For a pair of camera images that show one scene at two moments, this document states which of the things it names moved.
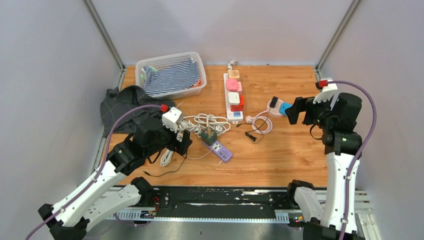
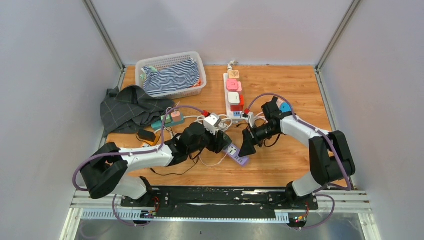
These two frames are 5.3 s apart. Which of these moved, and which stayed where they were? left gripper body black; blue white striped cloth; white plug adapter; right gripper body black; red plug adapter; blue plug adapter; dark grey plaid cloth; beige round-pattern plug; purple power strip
Moved: purple power strip; left gripper body black; right gripper body black
Stayed: blue white striped cloth; blue plug adapter; red plug adapter; white plug adapter; beige round-pattern plug; dark grey plaid cloth
